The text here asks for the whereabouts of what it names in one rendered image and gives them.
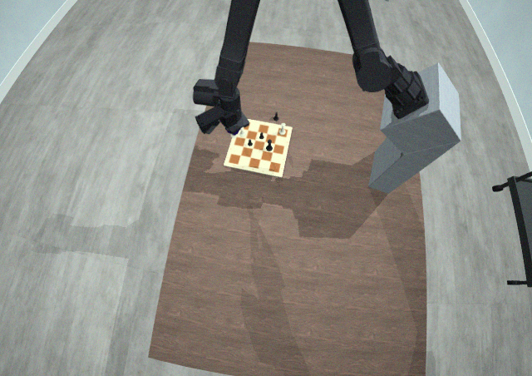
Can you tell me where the brown and cream checkered chessboard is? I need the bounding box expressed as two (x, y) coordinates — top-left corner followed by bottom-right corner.
(224, 119), (292, 178)

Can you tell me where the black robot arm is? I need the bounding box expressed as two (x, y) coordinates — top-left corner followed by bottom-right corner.
(193, 0), (429, 134)

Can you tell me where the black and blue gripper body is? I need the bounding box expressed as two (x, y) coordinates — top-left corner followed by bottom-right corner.
(220, 104), (249, 134)

